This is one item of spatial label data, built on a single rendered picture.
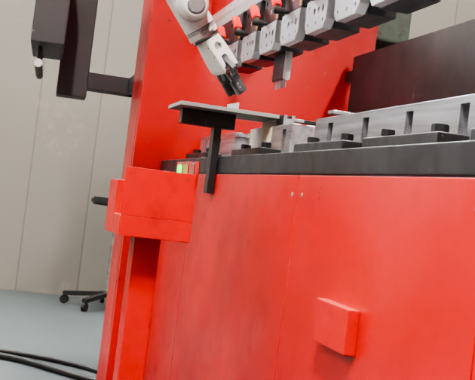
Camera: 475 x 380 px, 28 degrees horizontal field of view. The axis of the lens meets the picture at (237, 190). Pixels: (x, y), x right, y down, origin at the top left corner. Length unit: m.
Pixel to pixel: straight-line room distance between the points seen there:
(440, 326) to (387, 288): 0.18
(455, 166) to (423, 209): 0.10
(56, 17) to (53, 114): 2.98
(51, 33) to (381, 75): 1.17
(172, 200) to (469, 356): 1.05
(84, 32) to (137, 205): 1.92
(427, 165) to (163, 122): 2.13
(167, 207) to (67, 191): 4.36
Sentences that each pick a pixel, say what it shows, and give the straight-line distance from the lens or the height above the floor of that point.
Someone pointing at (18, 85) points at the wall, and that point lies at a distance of 6.46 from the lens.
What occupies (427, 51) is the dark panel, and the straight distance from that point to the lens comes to 2.95.
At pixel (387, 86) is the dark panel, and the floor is 1.20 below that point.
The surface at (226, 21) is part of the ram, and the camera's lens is 3.15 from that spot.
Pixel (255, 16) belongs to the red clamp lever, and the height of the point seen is 1.28.
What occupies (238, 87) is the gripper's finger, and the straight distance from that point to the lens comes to 2.51.
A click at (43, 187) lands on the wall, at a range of 6.41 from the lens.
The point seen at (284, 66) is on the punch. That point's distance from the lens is 2.53.
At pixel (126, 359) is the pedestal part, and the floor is 0.38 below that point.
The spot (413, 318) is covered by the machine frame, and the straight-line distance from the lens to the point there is 1.30.
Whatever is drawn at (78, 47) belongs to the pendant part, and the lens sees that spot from 3.88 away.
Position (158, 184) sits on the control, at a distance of 2.06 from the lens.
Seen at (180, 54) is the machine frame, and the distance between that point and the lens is 3.39.
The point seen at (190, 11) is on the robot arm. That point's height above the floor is 1.22.
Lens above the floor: 0.76
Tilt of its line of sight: 1 degrees up
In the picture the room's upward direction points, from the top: 7 degrees clockwise
